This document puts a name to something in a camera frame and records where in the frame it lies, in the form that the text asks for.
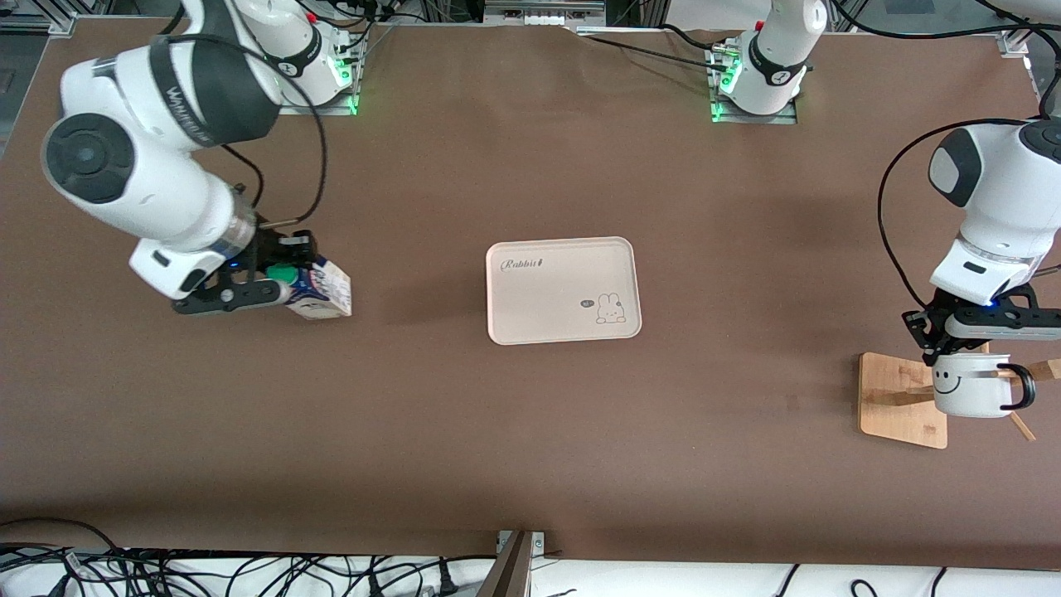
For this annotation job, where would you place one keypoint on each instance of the white sheet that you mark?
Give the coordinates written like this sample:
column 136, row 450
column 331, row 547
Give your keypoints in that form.
column 663, row 580

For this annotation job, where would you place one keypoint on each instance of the metal post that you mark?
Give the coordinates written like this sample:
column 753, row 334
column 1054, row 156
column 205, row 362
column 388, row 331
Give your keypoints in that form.
column 507, row 572

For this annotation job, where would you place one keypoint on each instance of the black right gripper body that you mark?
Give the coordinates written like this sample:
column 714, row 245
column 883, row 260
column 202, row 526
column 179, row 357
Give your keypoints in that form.
column 270, row 248

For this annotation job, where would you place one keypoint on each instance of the blue white milk carton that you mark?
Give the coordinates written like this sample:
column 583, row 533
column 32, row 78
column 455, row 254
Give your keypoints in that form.
column 327, row 290

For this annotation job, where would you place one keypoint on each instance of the wooden mug stand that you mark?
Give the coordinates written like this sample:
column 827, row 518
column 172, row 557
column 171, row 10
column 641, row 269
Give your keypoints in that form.
column 899, row 398

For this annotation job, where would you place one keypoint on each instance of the grey power strip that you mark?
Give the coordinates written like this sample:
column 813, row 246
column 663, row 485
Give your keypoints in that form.
column 543, row 12

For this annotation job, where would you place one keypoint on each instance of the aluminium frame profile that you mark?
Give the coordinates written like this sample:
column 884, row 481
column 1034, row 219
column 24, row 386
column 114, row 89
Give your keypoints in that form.
column 50, row 25
column 1015, row 41

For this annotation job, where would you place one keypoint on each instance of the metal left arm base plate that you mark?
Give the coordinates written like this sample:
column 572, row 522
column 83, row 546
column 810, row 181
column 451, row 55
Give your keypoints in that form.
column 754, row 118

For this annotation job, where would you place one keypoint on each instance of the beige rabbit print tray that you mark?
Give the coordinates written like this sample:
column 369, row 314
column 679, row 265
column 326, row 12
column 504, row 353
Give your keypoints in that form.
column 555, row 290

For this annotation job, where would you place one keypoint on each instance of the white smiley face cup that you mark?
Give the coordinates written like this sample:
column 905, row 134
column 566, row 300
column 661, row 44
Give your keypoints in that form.
column 970, row 394

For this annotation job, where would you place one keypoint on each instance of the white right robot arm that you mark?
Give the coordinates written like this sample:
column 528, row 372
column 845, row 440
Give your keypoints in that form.
column 166, row 191

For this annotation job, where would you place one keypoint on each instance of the metal bracket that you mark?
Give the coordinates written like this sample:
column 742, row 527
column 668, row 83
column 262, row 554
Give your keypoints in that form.
column 539, row 543

